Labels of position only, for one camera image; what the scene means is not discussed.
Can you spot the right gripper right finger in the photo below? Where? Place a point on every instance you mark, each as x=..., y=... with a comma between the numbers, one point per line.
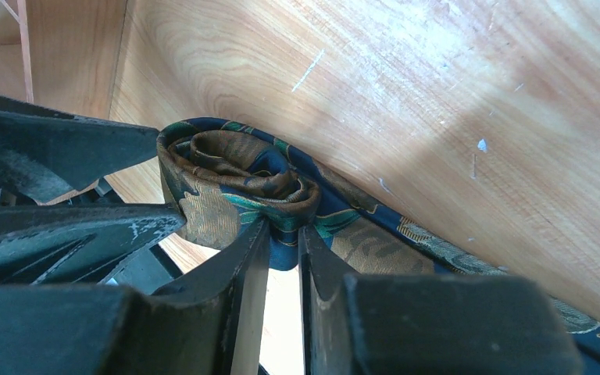
x=355, y=323

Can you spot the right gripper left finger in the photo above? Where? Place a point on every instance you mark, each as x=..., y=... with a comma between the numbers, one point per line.
x=209, y=321

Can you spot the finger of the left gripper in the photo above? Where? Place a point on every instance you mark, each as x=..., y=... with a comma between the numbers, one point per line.
x=77, y=243
x=46, y=153

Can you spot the blue green brown tie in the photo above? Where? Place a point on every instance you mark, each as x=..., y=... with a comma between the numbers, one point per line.
x=222, y=176

